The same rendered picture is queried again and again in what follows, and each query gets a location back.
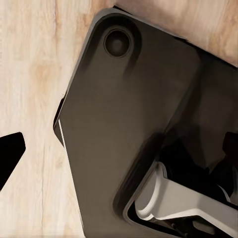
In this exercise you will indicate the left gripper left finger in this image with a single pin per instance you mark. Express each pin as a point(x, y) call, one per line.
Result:
point(12, 148)

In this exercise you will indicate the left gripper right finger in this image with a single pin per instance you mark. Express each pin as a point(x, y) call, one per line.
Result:
point(230, 148)

